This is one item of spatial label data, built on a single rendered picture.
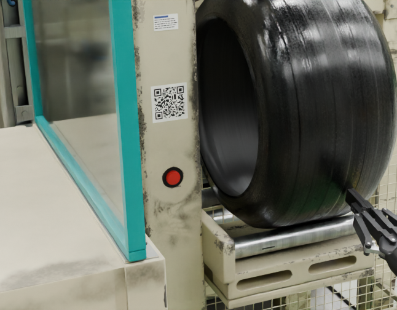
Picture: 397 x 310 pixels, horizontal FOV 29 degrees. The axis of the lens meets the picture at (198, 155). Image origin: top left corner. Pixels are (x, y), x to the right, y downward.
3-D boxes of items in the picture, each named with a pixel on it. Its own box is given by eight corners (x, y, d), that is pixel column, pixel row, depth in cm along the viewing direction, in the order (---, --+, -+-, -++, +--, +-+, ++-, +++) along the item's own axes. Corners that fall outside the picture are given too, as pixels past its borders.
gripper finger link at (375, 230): (394, 256, 144) (388, 258, 143) (362, 222, 152) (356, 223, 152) (399, 240, 142) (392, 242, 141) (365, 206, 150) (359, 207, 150)
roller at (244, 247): (227, 265, 161) (227, 246, 159) (219, 254, 165) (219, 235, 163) (370, 235, 173) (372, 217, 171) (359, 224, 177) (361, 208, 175)
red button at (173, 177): (167, 186, 158) (166, 172, 157) (164, 183, 160) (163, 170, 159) (180, 184, 159) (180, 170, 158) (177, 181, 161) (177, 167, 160)
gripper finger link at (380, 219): (402, 239, 142) (409, 238, 142) (371, 205, 151) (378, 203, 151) (398, 256, 144) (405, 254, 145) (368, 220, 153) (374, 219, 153)
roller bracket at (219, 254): (224, 286, 158) (222, 242, 155) (161, 214, 193) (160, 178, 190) (238, 283, 159) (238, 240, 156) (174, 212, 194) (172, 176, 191)
